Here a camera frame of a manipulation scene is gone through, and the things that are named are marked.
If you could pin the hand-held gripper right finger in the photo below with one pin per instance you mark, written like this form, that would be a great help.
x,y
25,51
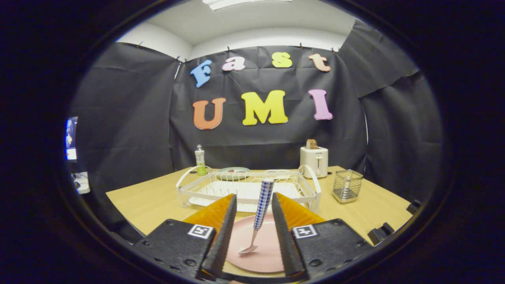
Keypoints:
x,y
284,236

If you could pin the black backdrop cloth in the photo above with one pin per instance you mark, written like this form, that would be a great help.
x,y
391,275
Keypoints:
x,y
130,118

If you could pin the small white dish with food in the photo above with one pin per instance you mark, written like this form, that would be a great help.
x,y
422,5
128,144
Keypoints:
x,y
278,171

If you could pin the white desk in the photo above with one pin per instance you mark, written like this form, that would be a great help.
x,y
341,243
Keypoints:
x,y
82,183

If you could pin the monitor screen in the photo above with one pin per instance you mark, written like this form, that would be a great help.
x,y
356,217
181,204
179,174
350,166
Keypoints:
x,y
71,138

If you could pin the pink plate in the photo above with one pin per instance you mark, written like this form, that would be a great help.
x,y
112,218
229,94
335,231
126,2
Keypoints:
x,y
264,252

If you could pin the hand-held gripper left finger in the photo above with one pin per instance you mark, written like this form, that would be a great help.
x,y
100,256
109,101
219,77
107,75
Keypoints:
x,y
225,236

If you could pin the brown toast slice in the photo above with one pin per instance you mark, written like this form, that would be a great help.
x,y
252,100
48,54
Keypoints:
x,y
311,144

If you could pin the green dish soap bottle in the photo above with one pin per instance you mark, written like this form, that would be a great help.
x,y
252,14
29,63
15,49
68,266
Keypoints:
x,y
200,159

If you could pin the light green plate with food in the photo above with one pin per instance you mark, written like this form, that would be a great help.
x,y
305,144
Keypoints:
x,y
232,172

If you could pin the white toaster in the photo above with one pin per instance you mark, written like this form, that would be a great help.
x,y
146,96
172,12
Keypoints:
x,y
314,161

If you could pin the ceiling light panel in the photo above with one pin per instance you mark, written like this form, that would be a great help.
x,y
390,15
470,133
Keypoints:
x,y
244,3

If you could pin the black table clamp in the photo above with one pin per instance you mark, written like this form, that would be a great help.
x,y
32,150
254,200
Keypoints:
x,y
379,234
413,207

